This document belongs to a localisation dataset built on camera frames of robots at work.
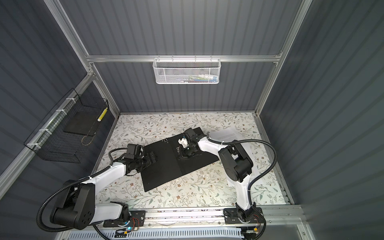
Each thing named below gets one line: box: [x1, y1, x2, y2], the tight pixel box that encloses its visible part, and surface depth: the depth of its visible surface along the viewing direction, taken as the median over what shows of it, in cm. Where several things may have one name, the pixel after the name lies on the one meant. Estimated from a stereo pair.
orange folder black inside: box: [141, 135, 220, 192], surface depth 94 cm
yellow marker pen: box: [97, 107, 108, 122], surface depth 82 cm
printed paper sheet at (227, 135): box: [206, 128, 244, 143], surface depth 111 cm
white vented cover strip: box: [66, 229, 244, 240], surface depth 71 cm
